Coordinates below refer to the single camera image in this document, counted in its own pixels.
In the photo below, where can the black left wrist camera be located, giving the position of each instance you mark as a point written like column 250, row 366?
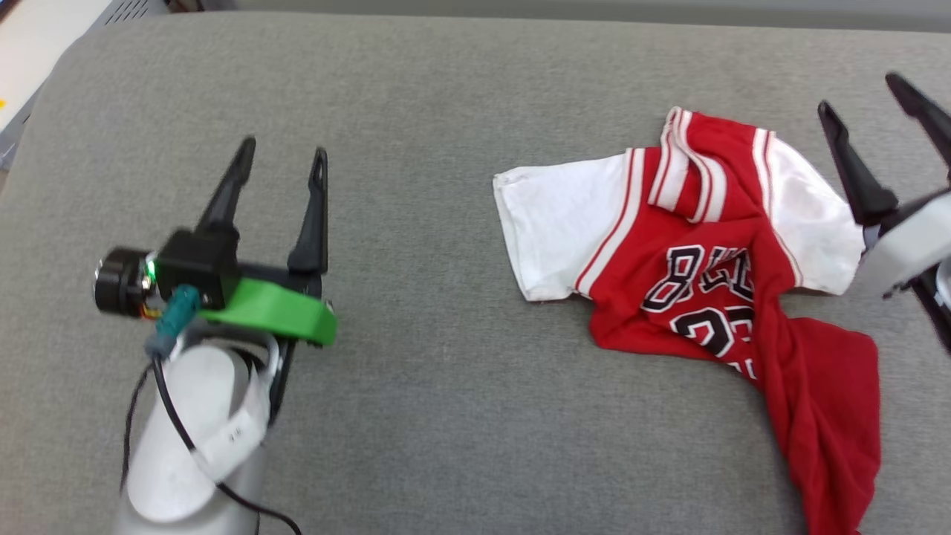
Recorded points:
column 193, row 264

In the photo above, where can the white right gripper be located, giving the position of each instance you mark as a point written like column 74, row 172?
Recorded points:
column 903, row 245

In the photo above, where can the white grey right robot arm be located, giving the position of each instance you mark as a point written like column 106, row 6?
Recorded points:
column 946, row 286

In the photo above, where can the red and white basketball jersey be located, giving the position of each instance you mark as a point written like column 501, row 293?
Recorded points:
column 817, row 386

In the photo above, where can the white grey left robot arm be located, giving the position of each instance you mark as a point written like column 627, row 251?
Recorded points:
column 186, row 461

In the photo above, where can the grey vented metal box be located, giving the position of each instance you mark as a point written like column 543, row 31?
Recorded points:
column 126, row 9

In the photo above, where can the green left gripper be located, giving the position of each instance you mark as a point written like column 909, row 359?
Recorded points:
column 282, row 308

